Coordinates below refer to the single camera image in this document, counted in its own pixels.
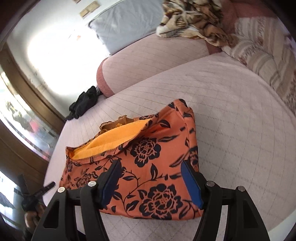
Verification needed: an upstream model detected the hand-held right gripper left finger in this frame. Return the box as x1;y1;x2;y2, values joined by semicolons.
31;159;126;241

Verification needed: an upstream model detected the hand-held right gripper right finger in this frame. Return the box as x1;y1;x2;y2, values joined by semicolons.
180;160;271;241

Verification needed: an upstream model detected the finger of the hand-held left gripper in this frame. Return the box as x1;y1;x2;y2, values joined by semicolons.
35;182;56;197

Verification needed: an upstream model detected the orange floral blouse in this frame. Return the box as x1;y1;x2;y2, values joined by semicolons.
59;99;204;220

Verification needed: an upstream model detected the person's left hand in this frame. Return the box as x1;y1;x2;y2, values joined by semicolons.
24;204;47;229

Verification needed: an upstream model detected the pink quilted bed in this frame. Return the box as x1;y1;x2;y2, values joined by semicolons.
46;51;296;241

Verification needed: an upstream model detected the patterned glass door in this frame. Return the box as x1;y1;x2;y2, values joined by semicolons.
0;67;59;160

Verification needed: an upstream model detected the black clothing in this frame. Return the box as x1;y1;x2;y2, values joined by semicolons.
64;86;97;120

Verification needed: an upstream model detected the pink bolster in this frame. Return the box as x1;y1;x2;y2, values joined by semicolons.
96;35;210;98

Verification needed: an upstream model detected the striped floral quilt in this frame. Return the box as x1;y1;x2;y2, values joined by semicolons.
222;16;296;116

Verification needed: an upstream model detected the grey pillow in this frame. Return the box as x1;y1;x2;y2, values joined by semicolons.
88;0;165;55

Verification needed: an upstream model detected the brown floral blanket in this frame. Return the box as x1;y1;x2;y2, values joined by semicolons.
156;0;238;48

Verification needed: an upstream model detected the reddish pink folded quilt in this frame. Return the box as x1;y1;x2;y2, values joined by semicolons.
207;0;245;54

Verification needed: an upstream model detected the wooden door frame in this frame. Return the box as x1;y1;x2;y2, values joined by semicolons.
0;43;66;127

